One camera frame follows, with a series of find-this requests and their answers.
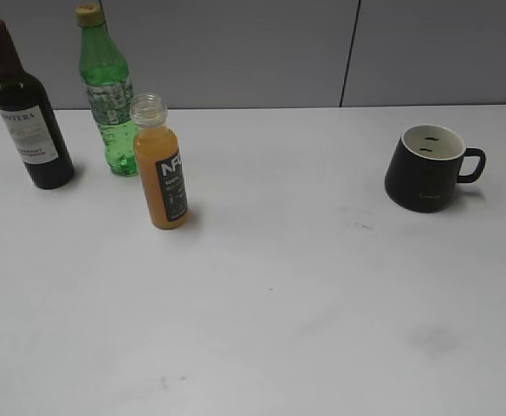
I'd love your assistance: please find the NFC orange juice bottle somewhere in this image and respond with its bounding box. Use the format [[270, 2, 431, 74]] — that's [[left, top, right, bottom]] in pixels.
[[130, 93, 189, 230]]

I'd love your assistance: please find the green plastic soda bottle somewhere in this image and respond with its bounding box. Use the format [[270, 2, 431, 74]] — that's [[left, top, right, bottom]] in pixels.
[[75, 3, 138, 177]]

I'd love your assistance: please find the red wine bottle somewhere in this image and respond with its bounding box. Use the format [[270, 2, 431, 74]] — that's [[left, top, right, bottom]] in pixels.
[[0, 19, 75, 190]]

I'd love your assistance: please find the black mug white interior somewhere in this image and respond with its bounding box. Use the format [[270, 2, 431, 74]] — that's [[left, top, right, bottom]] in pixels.
[[384, 124, 487, 213]]

